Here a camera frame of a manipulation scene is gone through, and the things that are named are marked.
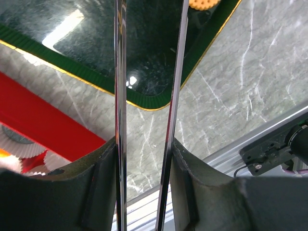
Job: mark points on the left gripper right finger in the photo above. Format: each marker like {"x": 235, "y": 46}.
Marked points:
{"x": 204, "y": 199}

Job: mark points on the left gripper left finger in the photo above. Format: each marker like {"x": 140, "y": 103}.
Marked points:
{"x": 77, "y": 197}

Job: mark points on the black round cookie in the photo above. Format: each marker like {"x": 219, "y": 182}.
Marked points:
{"x": 14, "y": 136}

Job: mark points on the round orange cookie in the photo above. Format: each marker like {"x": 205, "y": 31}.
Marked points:
{"x": 203, "y": 5}

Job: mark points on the metal tongs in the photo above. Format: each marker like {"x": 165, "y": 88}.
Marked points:
{"x": 120, "y": 24}

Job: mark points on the paper cup front right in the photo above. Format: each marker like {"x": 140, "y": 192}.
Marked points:
{"x": 53, "y": 161}

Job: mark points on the red tin box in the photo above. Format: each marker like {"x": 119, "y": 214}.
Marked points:
{"x": 32, "y": 117}

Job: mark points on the paper cup centre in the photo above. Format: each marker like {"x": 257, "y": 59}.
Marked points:
{"x": 10, "y": 161}

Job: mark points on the black tray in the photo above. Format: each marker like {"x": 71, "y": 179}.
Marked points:
{"x": 77, "y": 36}

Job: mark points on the aluminium rail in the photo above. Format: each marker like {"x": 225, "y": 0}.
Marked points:
{"x": 141, "y": 211}

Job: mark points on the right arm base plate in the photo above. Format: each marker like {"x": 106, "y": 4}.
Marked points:
{"x": 276, "y": 148}

